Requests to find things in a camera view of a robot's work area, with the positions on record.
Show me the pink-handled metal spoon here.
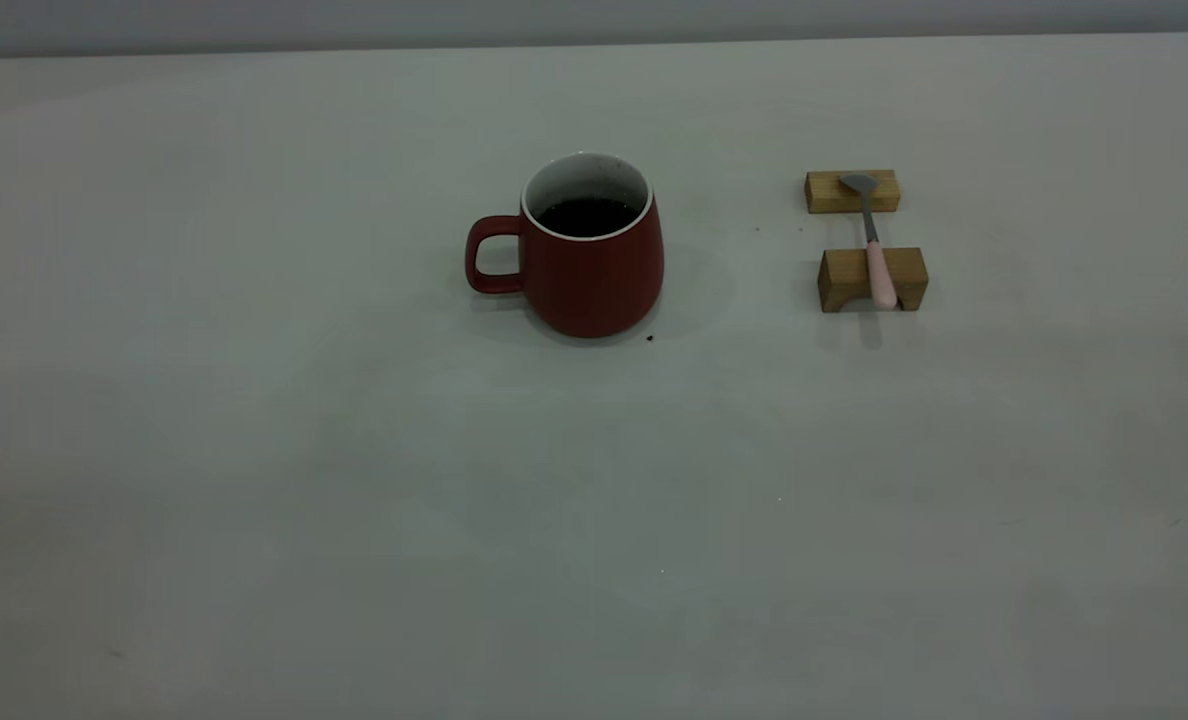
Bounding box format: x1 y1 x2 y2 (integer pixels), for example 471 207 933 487
838 173 899 310

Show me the red ceramic coffee cup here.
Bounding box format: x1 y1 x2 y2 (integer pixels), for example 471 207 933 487
465 151 666 339

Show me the arched wooden block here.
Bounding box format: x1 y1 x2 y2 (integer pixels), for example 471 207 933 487
818 247 930 313

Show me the flat wooden block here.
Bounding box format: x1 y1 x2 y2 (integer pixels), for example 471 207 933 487
805 169 901 214

